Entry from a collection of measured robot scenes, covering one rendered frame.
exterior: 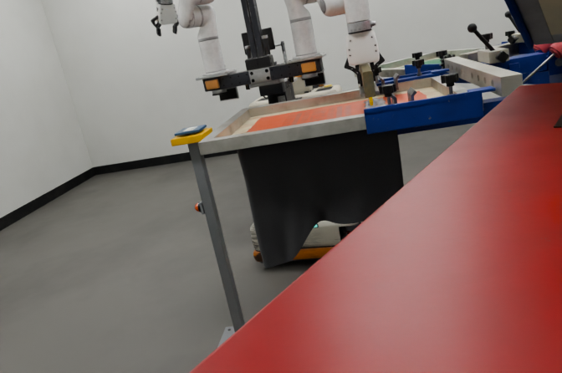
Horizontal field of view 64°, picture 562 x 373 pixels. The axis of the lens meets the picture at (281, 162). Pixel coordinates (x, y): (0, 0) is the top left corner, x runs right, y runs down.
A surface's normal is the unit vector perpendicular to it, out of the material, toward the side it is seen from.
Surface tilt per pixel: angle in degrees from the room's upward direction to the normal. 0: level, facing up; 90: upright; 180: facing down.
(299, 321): 0
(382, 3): 90
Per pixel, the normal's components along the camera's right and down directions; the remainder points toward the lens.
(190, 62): -0.14, 0.28
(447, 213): -0.19, -0.95
